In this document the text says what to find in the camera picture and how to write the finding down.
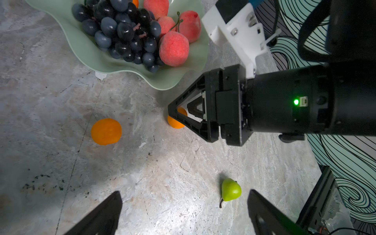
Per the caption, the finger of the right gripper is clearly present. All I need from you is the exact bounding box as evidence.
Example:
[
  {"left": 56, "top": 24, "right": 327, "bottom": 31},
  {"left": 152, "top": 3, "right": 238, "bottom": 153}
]
[
  {"left": 168, "top": 108, "right": 219, "bottom": 143},
  {"left": 168, "top": 71, "right": 212, "bottom": 113}
]

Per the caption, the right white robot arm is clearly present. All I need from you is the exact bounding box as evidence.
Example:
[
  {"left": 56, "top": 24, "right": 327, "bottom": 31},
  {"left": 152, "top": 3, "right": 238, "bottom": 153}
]
[{"left": 168, "top": 1, "right": 376, "bottom": 146}]

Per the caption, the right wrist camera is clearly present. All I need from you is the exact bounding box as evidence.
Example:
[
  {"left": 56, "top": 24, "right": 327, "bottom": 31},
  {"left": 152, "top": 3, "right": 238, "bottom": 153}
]
[{"left": 201, "top": 1, "right": 282, "bottom": 79}]

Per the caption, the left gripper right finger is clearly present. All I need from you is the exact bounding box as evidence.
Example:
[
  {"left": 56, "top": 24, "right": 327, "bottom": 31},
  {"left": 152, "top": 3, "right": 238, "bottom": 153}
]
[{"left": 247, "top": 189, "right": 308, "bottom": 235}]

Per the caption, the green fake pear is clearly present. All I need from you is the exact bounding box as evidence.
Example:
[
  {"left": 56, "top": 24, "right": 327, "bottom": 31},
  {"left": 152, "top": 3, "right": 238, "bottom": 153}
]
[{"left": 219, "top": 178, "right": 242, "bottom": 209}]

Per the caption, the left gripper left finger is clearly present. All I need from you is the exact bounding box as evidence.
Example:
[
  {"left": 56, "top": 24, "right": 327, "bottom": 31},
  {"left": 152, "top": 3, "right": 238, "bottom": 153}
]
[{"left": 65, "top": 191, "right": 122, "bottom": 235}]

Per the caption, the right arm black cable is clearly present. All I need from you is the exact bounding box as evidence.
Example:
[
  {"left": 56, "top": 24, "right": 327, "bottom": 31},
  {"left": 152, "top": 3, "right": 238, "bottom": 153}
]
[{"left": 271, "top": 0, "right": 335, "bottom": 64}]

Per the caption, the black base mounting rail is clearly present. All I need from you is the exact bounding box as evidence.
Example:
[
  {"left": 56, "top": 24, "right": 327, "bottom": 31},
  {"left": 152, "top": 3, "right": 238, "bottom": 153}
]
[{"left": 295, "top": 165, "right": 376, "bottom": 235}]

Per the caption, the light green wavy fruit bowl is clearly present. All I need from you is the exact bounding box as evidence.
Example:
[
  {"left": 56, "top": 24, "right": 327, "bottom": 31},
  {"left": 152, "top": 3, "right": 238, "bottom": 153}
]
[{"left": 27, "top": 1, "right": 209, "bottom": 91}]

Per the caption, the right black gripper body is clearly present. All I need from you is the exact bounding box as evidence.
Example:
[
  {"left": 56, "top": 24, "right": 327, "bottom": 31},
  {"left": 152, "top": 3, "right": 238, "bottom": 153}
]
[{"left": 210, "top": 65, "right": 332, "bottom": 146}]

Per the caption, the dark fake grape bunch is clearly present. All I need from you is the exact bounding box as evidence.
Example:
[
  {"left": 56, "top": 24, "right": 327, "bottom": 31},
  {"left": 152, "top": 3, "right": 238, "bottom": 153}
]
[{"left": 71, "top": 1, "right": 163, "bottom": 73}]

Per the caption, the orange fake kumquat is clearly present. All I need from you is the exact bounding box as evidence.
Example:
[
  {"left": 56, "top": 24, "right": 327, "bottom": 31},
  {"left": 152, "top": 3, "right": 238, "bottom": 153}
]
[
  {"left": 132, "top": 0, "right": 139, "bottom": 8},
  {"left": 91, "top": 118, "right": 122, "bottom": 146},
  {"left": 167, "top": 107, "right": 188, "bottom": 129}
]

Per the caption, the pink fake peach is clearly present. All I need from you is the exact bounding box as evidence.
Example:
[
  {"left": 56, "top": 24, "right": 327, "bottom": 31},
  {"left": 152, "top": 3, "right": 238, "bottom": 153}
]
[
  {"left": 158, "top": 16, "right": 176, "bottom": 38},
  {"left": 144, "top": 0, "right": 169, "bottom": 20},
  {"left": 159, "top": 31, "right": 190, "bottom": 67},
  {"left": 176, "top": 10, "right": 201, "bottom": 43}
]

